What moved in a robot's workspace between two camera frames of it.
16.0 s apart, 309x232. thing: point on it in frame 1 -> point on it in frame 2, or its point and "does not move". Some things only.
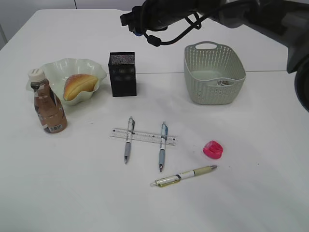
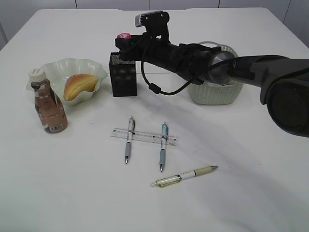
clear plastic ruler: (153, 137) does not move
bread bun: (76, 83) does not move
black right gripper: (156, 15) -> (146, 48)
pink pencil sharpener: (213, 149) -> (124, 36)
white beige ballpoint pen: (173, 179) does not move
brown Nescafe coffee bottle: (50, 110) does not move
